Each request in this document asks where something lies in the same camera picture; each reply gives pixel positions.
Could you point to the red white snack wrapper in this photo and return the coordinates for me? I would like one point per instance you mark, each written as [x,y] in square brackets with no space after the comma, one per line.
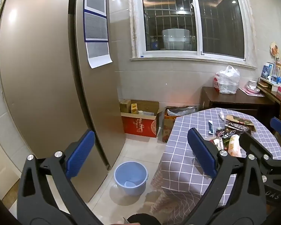
[234,148]

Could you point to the white plastic bag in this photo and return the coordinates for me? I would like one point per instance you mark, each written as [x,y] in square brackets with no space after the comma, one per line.
[227,81]

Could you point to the paper sheets on fridge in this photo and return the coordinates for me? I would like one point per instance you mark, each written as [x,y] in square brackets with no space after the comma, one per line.
[96,32]

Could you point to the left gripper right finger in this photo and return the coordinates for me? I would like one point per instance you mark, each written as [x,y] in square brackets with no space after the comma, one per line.
[236,194]

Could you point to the stacked white bowls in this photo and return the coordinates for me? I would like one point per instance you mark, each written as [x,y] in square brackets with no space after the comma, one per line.
[252,87]

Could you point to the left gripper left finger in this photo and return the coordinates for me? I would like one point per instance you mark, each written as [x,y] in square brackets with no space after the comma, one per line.
[36,204]

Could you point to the small white bottle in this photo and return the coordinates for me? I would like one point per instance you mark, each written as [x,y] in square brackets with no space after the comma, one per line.
[221,115]

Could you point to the yellow small box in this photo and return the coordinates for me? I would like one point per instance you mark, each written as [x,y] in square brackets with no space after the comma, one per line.
[134,108]

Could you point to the brown flat box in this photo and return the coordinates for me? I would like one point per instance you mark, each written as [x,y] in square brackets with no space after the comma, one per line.
[241,123]

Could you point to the blue plastic bucket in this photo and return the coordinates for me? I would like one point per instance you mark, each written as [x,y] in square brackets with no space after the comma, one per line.
[131,177]

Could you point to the beige refrigerator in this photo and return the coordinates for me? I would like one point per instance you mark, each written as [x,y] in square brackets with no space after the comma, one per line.
[53,95]

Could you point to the blue white tube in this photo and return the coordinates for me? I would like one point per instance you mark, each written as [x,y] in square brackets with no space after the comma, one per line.
[211,129]

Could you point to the dark wooden cabinet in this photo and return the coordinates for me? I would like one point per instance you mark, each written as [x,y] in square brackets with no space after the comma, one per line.
[262,108]

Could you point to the orange printed cardboard box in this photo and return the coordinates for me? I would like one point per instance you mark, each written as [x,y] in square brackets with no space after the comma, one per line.
[169,117]

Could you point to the white framed window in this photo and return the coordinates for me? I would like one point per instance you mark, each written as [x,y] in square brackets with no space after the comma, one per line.
[220,31]

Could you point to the grey checked tablecloth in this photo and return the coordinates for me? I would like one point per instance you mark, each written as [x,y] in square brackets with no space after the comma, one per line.
[179,176]

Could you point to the red cardboard box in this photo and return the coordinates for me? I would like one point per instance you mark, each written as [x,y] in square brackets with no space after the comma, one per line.
[146,122]

